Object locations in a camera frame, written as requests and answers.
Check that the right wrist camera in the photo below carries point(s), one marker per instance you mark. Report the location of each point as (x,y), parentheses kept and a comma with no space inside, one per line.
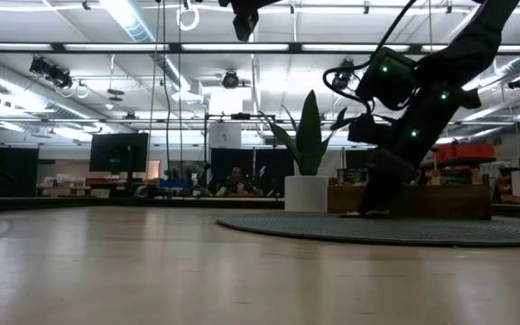
(368,130)

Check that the person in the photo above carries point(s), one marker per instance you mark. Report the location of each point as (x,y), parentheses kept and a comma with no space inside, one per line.
(237,187)

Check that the green plant in white pot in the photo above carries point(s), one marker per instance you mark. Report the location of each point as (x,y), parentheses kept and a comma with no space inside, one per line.
(307,194)

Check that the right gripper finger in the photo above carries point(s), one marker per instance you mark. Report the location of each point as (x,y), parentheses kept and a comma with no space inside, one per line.
(400,185)
(377,185)

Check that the wooden tea organiser tray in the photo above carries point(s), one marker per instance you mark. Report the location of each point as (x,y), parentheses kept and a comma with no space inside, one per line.
(445,203)

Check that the cluttered work table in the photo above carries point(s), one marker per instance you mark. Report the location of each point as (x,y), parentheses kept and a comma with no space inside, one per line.
(66,182)

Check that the black aluminium table frame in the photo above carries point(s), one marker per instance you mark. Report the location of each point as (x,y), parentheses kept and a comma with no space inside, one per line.
(106,204)

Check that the metal shelf with red bins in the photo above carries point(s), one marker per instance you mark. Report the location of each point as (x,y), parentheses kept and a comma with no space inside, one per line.
(467,151)

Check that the black partition panel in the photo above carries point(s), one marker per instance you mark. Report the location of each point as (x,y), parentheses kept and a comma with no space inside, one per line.
(260,158)
(354,158)
(2,171)

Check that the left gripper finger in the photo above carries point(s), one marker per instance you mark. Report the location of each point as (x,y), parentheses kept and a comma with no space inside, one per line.
(246,22)

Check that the grey round woven placemat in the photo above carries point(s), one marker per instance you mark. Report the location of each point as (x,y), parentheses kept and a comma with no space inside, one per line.
(422,234)

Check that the black overhead camera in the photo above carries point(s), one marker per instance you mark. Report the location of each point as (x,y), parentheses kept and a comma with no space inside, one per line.
(230,80)

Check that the green tea packet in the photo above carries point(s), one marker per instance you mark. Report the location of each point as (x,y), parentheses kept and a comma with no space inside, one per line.
(352,176)

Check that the black ceiling-mounted device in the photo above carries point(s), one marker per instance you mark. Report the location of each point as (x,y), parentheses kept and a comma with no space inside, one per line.
(518,82)
(52,72)
(341,79)

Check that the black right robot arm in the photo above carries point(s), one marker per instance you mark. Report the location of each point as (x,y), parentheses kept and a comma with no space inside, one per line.
(467,49)

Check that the black monitor on stand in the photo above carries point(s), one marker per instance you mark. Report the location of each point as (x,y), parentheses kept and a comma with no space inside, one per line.
(117,151)

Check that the white square sign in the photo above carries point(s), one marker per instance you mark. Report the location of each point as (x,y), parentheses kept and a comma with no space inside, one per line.
(225,135)

